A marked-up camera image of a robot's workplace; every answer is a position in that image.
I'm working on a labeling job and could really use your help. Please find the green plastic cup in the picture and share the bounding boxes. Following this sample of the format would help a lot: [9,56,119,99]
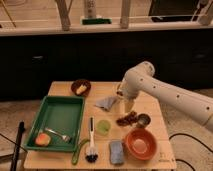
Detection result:
[96,120,111,135]

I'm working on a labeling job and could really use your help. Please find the blue grey sponge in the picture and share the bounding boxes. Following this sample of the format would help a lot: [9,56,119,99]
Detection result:
[109,140,124,165]

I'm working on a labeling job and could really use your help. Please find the green white box on shelf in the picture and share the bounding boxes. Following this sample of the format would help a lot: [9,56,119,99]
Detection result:
[81,17,112,25]

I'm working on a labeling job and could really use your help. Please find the wooden post left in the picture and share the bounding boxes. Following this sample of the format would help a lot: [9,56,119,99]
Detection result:
[55,0,70,31]

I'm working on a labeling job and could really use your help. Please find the metal fork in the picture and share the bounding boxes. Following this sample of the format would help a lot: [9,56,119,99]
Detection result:
[45,128,71,142]

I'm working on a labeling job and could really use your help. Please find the wooden post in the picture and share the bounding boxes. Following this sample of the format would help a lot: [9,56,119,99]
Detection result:
[120,0,131,29]
[55,0,70,31]

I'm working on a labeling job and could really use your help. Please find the yellow food piece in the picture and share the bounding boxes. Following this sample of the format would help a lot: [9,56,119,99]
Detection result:
[76,85,87,95]

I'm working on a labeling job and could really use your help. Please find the black cable on floor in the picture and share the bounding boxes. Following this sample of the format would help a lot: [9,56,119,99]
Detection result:
[168,132,213,171]

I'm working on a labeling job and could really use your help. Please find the black pole stand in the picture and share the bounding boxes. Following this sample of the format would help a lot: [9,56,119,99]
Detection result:
[10,121,25,171]

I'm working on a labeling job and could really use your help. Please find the small dark metal cup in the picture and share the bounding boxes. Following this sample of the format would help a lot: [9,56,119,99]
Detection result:
[137,114,151,128]

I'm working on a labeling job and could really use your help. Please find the orange bowl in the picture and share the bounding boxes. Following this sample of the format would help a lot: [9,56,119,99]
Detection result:
[124,128,157,160]

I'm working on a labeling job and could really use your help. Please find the grey blue towel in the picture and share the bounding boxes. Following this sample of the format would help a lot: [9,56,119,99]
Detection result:
[95,96,117,111]

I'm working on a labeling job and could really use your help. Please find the bunch of dark grapes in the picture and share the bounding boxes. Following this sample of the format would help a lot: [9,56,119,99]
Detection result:
[116,111,138,126]

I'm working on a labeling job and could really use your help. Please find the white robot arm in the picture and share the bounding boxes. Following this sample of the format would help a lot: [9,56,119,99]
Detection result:
[119,61,213,133]

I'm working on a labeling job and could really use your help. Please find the red yellow apple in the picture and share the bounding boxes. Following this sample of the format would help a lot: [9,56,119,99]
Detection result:
[35,133,51,146]

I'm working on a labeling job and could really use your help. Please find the dark brown small bowl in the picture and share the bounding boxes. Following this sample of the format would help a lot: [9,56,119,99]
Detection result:
[71,79,91,97]

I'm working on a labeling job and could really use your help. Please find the dark monitor on shelf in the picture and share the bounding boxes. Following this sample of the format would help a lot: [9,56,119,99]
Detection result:
[149,0,199,22]

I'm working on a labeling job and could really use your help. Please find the green plastic tray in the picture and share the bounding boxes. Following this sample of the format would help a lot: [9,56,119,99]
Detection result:
[25,96,85,152]

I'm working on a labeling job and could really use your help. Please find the wooden post right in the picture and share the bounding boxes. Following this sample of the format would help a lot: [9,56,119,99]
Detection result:
[120,0,131,29]

